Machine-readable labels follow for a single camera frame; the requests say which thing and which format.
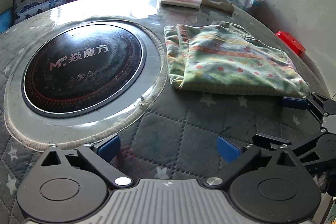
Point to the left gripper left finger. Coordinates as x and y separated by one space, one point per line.
97 156

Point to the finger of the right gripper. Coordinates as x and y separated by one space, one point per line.
321 107
269 142

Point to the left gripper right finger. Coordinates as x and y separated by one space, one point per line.
239 159

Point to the colourful patterned children's garment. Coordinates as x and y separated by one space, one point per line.
225 58

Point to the red plastic stool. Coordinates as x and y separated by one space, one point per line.
292 43

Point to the black round induction cooker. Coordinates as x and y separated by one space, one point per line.
82 69

